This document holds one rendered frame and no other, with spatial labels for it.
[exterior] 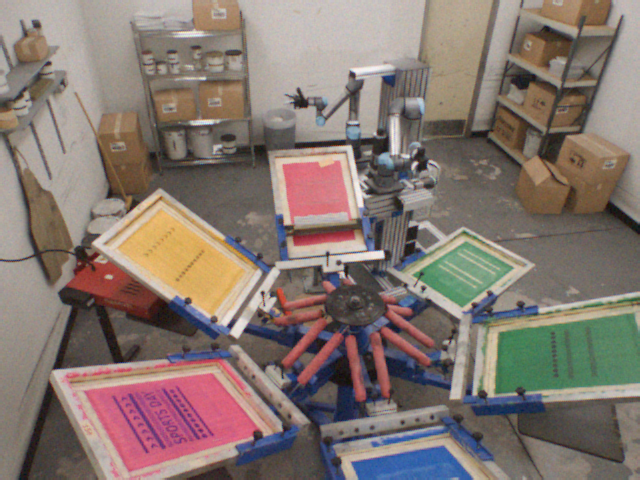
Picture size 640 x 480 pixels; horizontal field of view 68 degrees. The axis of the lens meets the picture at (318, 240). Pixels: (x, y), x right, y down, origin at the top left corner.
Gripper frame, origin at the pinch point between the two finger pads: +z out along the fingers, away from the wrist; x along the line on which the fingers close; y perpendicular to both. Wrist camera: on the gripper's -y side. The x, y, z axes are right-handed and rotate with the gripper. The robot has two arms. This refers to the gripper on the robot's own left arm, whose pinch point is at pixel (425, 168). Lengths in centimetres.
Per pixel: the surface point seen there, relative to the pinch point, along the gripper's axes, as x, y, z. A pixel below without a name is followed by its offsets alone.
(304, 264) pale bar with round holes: 78, 42, 25
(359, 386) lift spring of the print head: 53, 47, 114
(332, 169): 55, 16, -42
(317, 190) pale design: 67, 22, -27
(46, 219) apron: 273, 34, -49
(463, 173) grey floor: -115, 185, -307
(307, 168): 72, 12, -41
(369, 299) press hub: 43, 31, 73
